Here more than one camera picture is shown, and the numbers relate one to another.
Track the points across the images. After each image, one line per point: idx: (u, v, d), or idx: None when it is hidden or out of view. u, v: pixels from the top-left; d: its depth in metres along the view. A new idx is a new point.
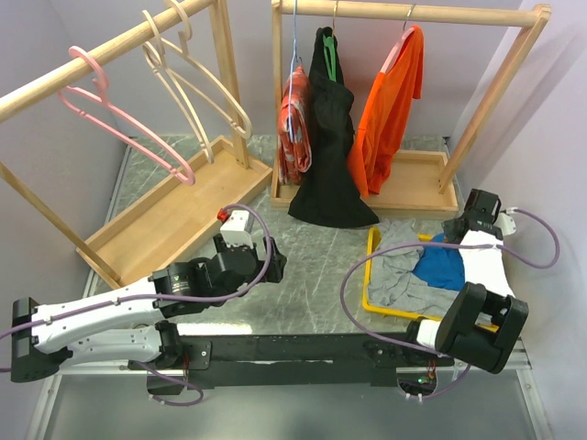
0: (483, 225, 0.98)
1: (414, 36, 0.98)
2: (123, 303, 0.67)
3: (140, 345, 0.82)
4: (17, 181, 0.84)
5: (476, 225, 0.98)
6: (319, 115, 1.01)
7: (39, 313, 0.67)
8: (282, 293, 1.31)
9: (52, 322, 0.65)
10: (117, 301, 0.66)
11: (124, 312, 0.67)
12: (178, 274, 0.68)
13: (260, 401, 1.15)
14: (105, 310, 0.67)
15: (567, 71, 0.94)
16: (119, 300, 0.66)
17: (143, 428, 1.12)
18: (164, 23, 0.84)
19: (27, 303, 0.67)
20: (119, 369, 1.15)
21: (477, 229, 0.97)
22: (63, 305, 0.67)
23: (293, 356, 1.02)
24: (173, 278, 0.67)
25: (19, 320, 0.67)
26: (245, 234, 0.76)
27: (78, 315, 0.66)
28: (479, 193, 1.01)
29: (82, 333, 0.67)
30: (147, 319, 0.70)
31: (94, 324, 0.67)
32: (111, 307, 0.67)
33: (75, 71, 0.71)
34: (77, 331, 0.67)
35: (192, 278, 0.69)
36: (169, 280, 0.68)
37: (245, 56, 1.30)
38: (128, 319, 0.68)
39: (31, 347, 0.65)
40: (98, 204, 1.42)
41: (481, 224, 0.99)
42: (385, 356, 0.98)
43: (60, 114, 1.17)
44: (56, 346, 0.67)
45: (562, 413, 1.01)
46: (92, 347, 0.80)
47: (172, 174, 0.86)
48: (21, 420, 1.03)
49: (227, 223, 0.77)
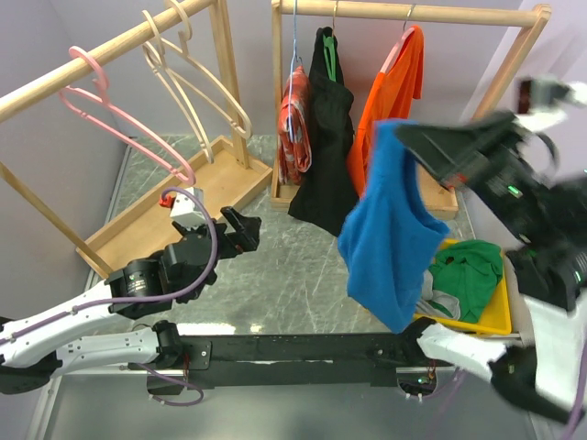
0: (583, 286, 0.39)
1: (414, 36, 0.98)
2: (79, 312, 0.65)
3: (136, 347, 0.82)
4: (17, 181, 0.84)
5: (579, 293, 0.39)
6: (319, 116, 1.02)
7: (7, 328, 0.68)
8: (282, 293, 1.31)
9: (16, 339, 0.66)
10: (73, 309, 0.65)
11: (82, 320, 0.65)
12: (135, 272, 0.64)
13: (261, 401, 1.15)
14: (65, 320, 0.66)
15: (567, 71, 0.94)
16: (74, 309, 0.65)
17: (143, 428, 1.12)
18: (164, 23, 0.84)
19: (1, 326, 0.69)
20: (119, 369, 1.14)
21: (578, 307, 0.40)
22: (27, 321, 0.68)
23: (293, 356, 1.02)
24: (131, 277, 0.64)
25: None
26: (196, 215, 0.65)
27: (38, 329, 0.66)
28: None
29: (48, 346, 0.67)
30: (113, 324, 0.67)
31: (58, 337, 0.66)
32: (68, 317, 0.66)
33: (75, 71, 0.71)
34: (41, 346, 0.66)
35: (151, 275, 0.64)
36: (125, 278, 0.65)
37: (245, 56, 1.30)
38: (90, 327, 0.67)
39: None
40: (98, 204, 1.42)
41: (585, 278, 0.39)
42: (385, 356, 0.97)
43: (60, 113, 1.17)
44: (27, 361, 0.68)
45: None
46: (83, 355, 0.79)
47: (172, 174, 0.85)
48: (21, 422, 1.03)
49: (172, 209, 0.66)
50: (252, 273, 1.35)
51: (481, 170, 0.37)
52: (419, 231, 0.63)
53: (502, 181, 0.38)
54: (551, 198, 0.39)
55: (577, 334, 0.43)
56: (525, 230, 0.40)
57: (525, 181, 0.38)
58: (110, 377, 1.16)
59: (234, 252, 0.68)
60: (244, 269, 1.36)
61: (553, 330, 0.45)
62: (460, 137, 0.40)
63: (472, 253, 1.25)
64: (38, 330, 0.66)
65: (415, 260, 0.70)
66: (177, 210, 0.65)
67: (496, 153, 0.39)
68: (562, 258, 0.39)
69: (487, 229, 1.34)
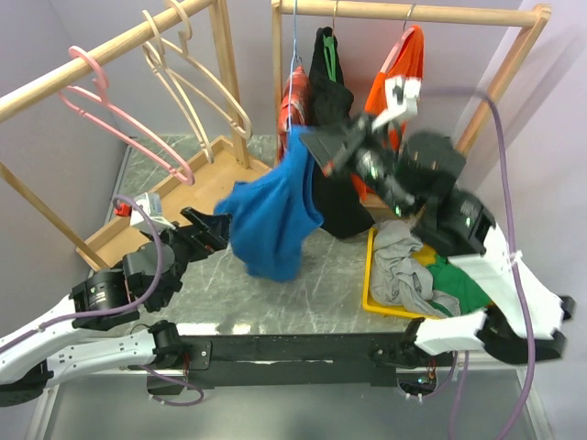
0: (473, 226, 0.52)
1: (414, 36, 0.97)
2: (47, 327, 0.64)
3: (131, 351, 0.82)
4: (17, 181, 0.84)
5: (459, 227, 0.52)
6: (319, 115, 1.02)
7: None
8: (282, 293, 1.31)
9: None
10: (39, 326, 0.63)
11: (49, 336, 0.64)
12: (94, 285, 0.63)
13: (261, 401, 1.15)
14: (36, 338, 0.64)
15: (568, 71, 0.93)
16: (40, 326, 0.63)
17: (143, 428, 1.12)
18: (164, 23, 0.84)
19: None
20: (119, 369, 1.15)
21: (476, 241, 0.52)
22: (0, 341, 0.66)
23: (294, 356, 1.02)
24: (92, 291, 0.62)
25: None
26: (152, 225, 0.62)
27: (10, 348, 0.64)
28: (450, 175, 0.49)
29: (25, 363, 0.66)
30: (83, 335, 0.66)
31: (30, 353, 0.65)
32: (38, 335, 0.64)
33: (75, 71, 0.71)
34: (17, 363, 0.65)
35: (113, 287, 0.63)
36: (87, 291, 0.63)
37: (244, 55, 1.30)
38: (60, 342, 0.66)
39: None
40: (99, 204, 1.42)
41: (473, 218, 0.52)
42: (384, 356, 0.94)
43: (60, 113, 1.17)
44: (6, 379, 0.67)
45: (562, 412, 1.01)
46: (75, 363, 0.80)
47: (171, 174, 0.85)
48: (21, 422, 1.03)
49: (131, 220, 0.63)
50: None
51: (343, 158, 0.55)
52: (303, 218, 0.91)
53: (362, 164, 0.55)
54: (400, 166, 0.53)
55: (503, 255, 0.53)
56: (397, 201, 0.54)
57: (380, 159, 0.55)
58: (110, 378, 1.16)
59: (204, 252, 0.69)
60: (244, 269, 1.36)
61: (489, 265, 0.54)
62: (337, 138, 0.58)
63: None
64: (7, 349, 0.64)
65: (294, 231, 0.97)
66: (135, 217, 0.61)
67: (355, 141, 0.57)
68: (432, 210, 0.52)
69: None
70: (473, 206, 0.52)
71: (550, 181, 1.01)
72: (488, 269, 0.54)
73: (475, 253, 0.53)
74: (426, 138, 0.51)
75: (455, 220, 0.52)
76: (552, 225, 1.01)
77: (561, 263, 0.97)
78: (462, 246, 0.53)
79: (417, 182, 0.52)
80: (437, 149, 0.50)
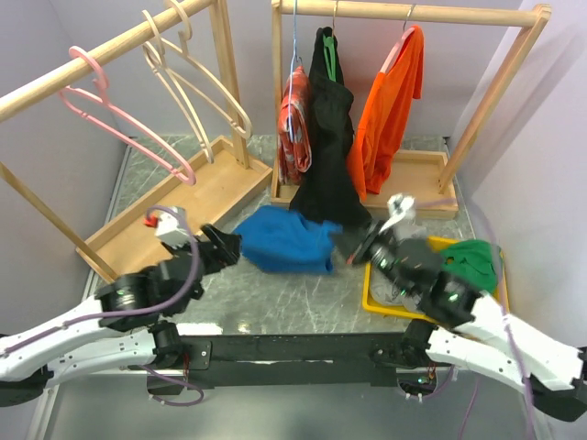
0: (459, 301, 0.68)
1: (414, 36, 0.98)
2: (69, 326, 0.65)
3: (131, 350, 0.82)
4: (17, 181, 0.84)
5: (454, 307, 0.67)
6: (319, 115, 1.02)
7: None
8: (282, 293, 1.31)
9: (7, 354, 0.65)
10: (63, 324, 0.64)
11: (72, 335, 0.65)
12: (122, 287, 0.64)
13: (260, 401, 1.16)
14: (58, 335, 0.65)
15: (568, 71, 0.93)
16: (65, 324, 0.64)
17: (143, 428, 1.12)
18: (164, 23, 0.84)
19: None
20: (119, 369, 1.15)
21: (467, 315, 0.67)
22: (18, 335, 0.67)
23: (294, 356, 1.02)
24: (119, 292, 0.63)
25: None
26: (182, 235, 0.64)
27: (29, 345, 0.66)
28: (429, 269, 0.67)
29: (40, 359, 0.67)
30: (103, 335, 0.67)
31: (49, 350, 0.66)
32: (59, 332, 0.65)
33: (75, 71, 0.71)
34: (33, 359, 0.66)
35: (139, 290, 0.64)
36: (115, 293, 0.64)
37: (244, 56, 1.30)
38: (83, 339, 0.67)
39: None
40: (99, 204, 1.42)
41: (457, 295, 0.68)
42: (384, 356, 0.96)
43: (60, 113, 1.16)
44: (20, 375, 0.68)
45: None
46: (75, 363, 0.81)
47: (172, 174, 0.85)
48: (21, 422, 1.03)
49: (157, 229, 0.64)
50: (252, 273, 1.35)
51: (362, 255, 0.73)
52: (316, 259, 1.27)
53: (377, 257, 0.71)
54: (400, 261, 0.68)
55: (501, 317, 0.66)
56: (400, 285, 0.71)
57: (387, 252, 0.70)
58: (110, 378, 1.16)
59: (217, 267, 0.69)
60: (244, 269, 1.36)
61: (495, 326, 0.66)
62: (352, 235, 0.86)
63: (472, 253, 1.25)
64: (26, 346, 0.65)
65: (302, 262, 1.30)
66: (160, 232, 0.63)
67: (369, 240, 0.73)
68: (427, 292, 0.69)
69: (488, 229, 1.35)
70: (456, 285, 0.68)
71: (550, 181, 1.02)
72: (484, 333, 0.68)
73: (467, 321, 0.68)
74: (409, 245, 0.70)
75: (448, 302, 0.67)
76: (552, 225, 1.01)
77: (561, 263, 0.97)
78: (456, 318, 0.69)
79: (416, 275, 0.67)
80: (420, 253, 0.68)
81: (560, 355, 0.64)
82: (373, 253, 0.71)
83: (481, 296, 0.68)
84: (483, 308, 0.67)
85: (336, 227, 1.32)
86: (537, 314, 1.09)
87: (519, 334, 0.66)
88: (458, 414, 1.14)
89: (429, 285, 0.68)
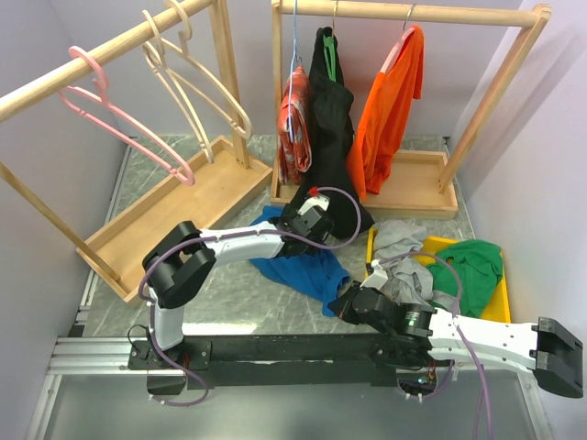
0: (416, 324, 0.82)
1: (414, 36, 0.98)
2: (263, 234, 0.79)
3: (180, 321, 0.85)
4: (16, 181, 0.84)
5: (414, 330, 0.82)
6: (319, 115, 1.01)
7: (202, 233, 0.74)
8: (282, 293, 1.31)
9: (220, 239, 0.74)
10: (260, 231, 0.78)
11: (261, 241, 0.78)
12: (286, 222, 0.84)
13: (261, 401, 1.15)
14: (249, 238, 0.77)
15: (569, 70, 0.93)
16: (261, 230, 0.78)
17: (143, 427, 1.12)
18: (164, 23, 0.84)
19: (191, 225, 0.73)
20: (119, 369, 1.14)
21: (429, 334, 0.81)
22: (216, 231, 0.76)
23: (294, 356, 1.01)
24: (284, 223, 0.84)
25: (185, 239, 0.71)
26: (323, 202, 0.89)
27: (235, 238, 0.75)
28: (378, 309, 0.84)
29: (229, 257, 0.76)
30: (265, 253, 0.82)
31: (243, 249, 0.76)
32: (252, 236, 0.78)
33: (75, 71, 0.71)
34: (228, 254, 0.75)
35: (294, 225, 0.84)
36: (279, 225, 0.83)
37: (245, 56, 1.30)
38: (260, 250, 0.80)
39: (207, 258, 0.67)
40: (98, 205, 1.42)
41: (414, 318, 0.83)
42: (385, 356, 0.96)
43: (60, 113, 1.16)
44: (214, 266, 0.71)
45: (562, 413, 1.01)
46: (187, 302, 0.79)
47: (171, 174, 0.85)
48: (20, 422, 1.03)
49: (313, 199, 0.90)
50: (252, 273, 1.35)
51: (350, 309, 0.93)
52: (319, 285, 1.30)
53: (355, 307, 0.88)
54: (365, 309, 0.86)
55: (449, 322, 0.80)
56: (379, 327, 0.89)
57: (359, 304, 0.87)
58: (110, 378, 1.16)
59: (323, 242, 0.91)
60: (245, 269, 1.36)
61: (447, 334, 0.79)
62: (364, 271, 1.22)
63: (472, 253, 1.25)
64: (231, 239, 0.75)
65: (300, 279, 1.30)
66: (307, 203, 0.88)
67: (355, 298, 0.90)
68: (393, 326, 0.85)
69: (489, 230, 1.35)
70: (414, 311, 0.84)
71: (550, 182, 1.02)
72: (447, 341, 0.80)
73: (428, 337, 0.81)
74: (361, 294, 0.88)
75: (409, 328, 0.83)
76: (553, 225, 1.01)
77: (561, 263, 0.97)
78: (420, 340, 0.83)
79: (378, 313, 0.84)
80: (370, 300, 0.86)
81: (515, 335, 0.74)
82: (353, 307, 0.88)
83: (434, 312, 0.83)
84: (437, 318, 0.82)
85: (338, 235, 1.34)
86: (536, 314, 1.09)
87: (469, 328, 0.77)
88: (459, 414, 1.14)
89: (390, 321, 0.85)
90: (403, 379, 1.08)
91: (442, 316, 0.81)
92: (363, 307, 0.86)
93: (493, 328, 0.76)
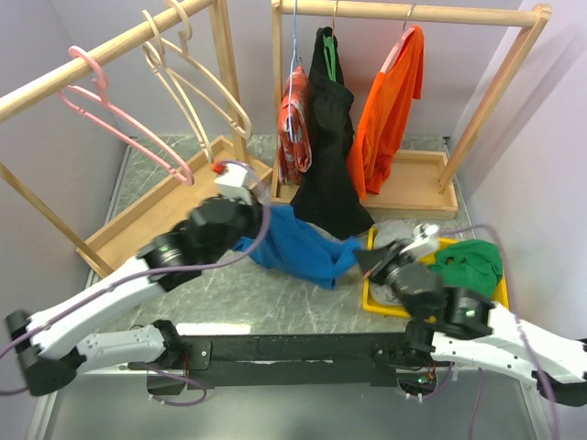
0: (471, 315, 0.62)
1: (414, 36, 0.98)
2: (117, 287, 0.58)
3: (145, 342, 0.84)
4: (17, 181, 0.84)
5: (466, 321, 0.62)
6: (319, 115, 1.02)
7: (37, 318, 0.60)
8: (282, 293, 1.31)
9: (50, 325, 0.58)
10: (111, 286, 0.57)
11: (119, 296, 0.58)
12: (165, 244, 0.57)
13: (262, 400, 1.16)
14: (101, 299, 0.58)
15: (569, 70, 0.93)
16: (112, 285, 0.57)
17: (143, 427, 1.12)
18: (164, 23, 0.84)
19: (20, 315, 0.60)
20: (119, 369, 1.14)
21: (484, 328, 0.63)
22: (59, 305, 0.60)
23: (294, 356, 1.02)
24: (161, 249, 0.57)
25: (17, 334, 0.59)
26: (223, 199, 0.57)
27: (76, 312, 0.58)
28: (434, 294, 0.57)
29: (86, 330, 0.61)
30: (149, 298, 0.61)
31: (94, 320, 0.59)
32: (104, 295, 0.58)
33: (74, 71, 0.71)
34: (77, 330, 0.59)
35: (182, 246, 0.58)
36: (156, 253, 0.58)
37: (245, 55, 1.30)
38: (128, 303, 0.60)
39: (38, 357, 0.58)
40: (98, 205, 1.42)
41: (473, 308, 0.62)
42: (385, 356, 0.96)
43: (60, 113, 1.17)
44: (60, 351, 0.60)
45: (561, 414, 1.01)
46: (102, 350, 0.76)
47: (171, 174, 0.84)
48: (20, 422, 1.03)
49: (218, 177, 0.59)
50: (252, 273, 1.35)
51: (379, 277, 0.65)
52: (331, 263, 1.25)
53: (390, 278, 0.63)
54: (413, 293, 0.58)
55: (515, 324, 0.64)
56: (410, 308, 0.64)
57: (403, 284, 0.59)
58: (110, 378, 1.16)
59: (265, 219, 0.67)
60: (244, 269, 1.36)
61: (504, 335, 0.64)
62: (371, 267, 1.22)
63: (472, 253, 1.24)
64: (67, 317, 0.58)
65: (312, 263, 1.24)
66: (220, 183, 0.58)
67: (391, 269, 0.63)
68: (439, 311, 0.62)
69: (489, 229, 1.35)
70: (470, 300, 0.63)
71: (550, 182, 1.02)
72: (500, 342, 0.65)
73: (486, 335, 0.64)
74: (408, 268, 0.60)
75: (460, 317, 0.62)
76: (553, 224, 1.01)
77: (562, 263, 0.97)
78: (470, 333, 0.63)
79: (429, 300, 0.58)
80: (420, 276, 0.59)
81: (573, 351, 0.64)
82: (389, 272, 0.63)
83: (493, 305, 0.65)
84: (495, 313, 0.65)
85: (333, 226, 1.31)
86: (537, 314, 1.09)
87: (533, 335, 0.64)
88: (459, 413, 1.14)
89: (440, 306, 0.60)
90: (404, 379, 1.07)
91: (505, 316, 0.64)
92: (413, 288, 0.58)
93: (553, 339, 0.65)
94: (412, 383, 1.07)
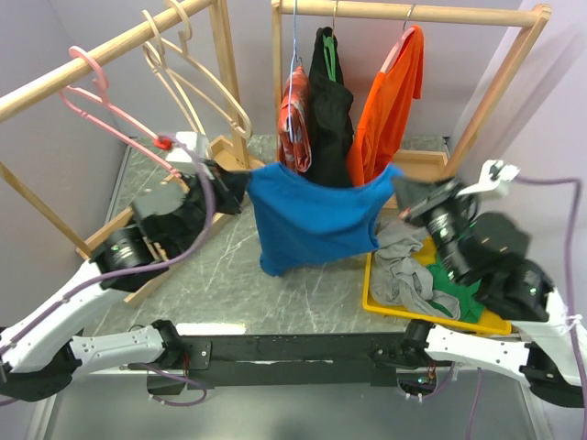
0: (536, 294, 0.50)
1: (414, 36, 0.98)
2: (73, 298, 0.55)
3: (143, 344, 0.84)
4: (17, 181, 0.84)
5: (524, 299, 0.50)
6: (319, 115, 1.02)
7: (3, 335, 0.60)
8: (282, 293, 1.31)
9: (16, 343, 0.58)
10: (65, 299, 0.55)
11: (78, 305, 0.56)
12: (117, 242, 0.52)
13: (262, 400, 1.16)
14: (60, 311, 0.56)
15: (569, 70, 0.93)
16: (65, 297, 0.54)
17: (143, 427, 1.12)
18: (164, 23, 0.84)
19: None
20: (119, 369, 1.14)
21: (541, 311, 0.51)
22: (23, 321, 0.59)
23: (294, 356, 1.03)
24: (113, 248, 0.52)
25: None
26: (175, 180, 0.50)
27: (36, 328, 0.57)
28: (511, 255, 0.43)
29: (56, 342, 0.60)
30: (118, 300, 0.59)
31: (58, 333, 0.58)
32: (62, 305, 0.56)
33: (75, 71, 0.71)
34: (43, 346, 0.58)
35: (137, 242, 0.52)
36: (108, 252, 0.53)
37: (245, 55, 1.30)
38: (94, 308, 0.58)
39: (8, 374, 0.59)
40: (98, 205, 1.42)
41: (537, 286, 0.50)
42: (385, 356, 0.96)
43: (60, 113, 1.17)
44: (37, 364, 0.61)
45: (562, 414, 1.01)
46: (98, 354, 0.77)
47: None
48: (20, 423, 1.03)
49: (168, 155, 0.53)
50: (252, 273, 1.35)
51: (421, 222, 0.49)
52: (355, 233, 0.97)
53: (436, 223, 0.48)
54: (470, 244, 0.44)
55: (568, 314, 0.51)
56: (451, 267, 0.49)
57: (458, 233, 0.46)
58: (110, 378, 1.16)
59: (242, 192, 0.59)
60: (244, 269, 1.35)
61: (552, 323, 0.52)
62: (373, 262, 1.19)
63: None
64: (31, 331, 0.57)
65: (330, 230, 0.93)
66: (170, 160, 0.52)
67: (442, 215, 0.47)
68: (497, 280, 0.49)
69: None
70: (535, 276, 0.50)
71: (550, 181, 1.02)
72: (544, 329, 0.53)
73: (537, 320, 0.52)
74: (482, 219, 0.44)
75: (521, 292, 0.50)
76: (553, 225, 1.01)
77: None
78: (526, 314, 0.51)
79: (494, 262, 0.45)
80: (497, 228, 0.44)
81: None
82: (436, 218, 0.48)
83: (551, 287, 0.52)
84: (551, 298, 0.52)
85: None
86: None
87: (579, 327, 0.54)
88: (459, 413, 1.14)
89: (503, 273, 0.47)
90: (404, 379, 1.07)
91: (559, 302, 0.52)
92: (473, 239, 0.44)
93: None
94: (413, 382, 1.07)
